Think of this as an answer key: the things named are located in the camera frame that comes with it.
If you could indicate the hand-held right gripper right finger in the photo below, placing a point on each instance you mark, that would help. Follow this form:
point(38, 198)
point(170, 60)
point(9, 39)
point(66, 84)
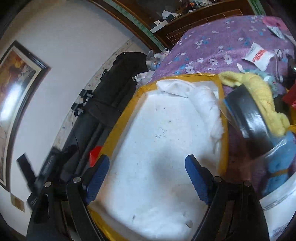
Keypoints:
point(196, 179)

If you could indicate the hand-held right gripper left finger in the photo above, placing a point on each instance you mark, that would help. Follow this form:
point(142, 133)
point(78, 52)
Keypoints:
point(98, 178)

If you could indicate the white foam box yellow tape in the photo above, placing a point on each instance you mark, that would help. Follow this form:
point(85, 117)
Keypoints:
point(150, 143)

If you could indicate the red plastic piece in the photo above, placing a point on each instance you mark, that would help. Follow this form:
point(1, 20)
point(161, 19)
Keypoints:
point(94, 156)

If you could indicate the white cotton wadding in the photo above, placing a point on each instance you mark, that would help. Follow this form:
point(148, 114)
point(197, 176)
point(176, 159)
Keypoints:
point(203, 99)

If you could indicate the blue towel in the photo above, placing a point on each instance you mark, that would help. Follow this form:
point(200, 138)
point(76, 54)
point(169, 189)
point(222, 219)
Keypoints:
point(281, 157)

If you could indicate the long black bag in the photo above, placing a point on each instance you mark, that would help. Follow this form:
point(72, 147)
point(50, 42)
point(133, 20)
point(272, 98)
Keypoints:
point(111, 88)

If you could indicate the white plastic container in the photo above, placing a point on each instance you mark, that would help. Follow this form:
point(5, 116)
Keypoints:
point(281, 215)

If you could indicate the yellow towel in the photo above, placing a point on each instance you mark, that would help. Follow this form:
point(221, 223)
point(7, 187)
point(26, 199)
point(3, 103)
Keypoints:
point(261, 92)

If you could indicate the clear crumpled plastic bag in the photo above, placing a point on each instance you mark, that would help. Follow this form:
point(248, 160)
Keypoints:
point(152, 62)

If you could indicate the purple floral tablecloth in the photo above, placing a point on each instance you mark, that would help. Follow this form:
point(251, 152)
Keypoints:
point(208, 44)

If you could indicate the white packet red print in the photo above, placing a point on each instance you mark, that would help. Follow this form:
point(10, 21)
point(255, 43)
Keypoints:
point(255, 56)

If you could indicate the dark wooden cabinet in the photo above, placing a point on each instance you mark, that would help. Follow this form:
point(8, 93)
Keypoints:
point(208, 20)

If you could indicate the pile of assorted small items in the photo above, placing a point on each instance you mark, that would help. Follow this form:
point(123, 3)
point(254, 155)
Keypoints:
point(171, 16)

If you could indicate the white crumpled packet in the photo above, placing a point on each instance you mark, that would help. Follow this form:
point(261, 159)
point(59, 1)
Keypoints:
point(276, 31)

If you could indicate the pink cloth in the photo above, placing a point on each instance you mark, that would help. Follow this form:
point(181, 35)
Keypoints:
point(274, 22)

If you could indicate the beige wall socket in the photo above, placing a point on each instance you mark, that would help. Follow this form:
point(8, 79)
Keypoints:
point(18, 203)

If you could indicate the framed wall picture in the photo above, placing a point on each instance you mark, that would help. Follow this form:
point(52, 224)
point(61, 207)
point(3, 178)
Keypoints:
point(16, 92)

